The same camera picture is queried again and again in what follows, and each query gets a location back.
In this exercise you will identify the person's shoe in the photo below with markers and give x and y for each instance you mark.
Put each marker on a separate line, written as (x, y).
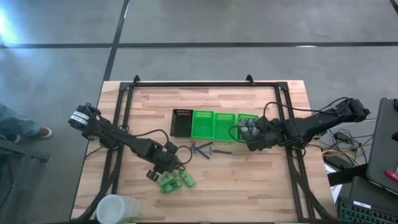
(46, 132)

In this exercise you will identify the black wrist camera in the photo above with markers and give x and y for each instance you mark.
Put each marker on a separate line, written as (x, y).
(171, 147)
(265, 123)

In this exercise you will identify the black floor stand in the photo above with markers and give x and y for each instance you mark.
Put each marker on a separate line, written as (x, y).
(21, 152)

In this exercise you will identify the green plastic basket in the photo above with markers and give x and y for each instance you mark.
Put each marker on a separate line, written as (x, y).
(224, 127)
(202, 124)
(248, 116)

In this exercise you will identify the black metal table frame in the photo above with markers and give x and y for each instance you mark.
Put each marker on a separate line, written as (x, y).
(202, 84)

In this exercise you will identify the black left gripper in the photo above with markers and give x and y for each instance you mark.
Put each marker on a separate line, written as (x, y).
(164, 160)

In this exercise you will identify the grey laptop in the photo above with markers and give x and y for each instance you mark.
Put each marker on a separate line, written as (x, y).
(384, 143)

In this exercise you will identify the black power adapter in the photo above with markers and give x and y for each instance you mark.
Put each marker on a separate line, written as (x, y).
(343, 136)

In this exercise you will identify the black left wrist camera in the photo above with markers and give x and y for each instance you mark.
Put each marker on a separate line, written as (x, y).
(171, 147)

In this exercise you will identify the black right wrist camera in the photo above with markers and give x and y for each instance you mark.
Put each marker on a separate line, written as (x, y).
(265, 123)

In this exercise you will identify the black keyboard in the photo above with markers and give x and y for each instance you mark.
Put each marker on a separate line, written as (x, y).
(363, 214)

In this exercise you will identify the white paper sheet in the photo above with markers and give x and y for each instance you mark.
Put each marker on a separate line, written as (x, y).
(334, 189)

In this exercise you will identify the black bar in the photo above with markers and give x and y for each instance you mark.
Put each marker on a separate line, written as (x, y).
(345, 174)

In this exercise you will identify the black case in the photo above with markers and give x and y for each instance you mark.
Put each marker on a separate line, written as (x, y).
(373, 193)

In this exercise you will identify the green travel bottle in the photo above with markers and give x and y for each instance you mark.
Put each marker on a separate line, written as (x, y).
(167, 179)
(187, 178)
(171, 186)

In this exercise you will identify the black plastic basket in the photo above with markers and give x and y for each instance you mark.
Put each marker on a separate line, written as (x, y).
(182, 124)

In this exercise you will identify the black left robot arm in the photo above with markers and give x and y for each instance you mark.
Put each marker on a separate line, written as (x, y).
(124, 140)

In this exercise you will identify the translucent white plastic cup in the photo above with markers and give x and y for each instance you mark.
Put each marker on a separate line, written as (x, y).
(116, 210)

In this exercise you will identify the red object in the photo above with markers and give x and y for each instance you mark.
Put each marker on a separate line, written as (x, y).
(391, 175)

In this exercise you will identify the person's leg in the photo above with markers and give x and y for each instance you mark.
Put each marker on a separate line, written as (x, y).
(15, 123)

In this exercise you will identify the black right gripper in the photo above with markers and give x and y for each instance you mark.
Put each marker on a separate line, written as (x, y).
(264, 140)

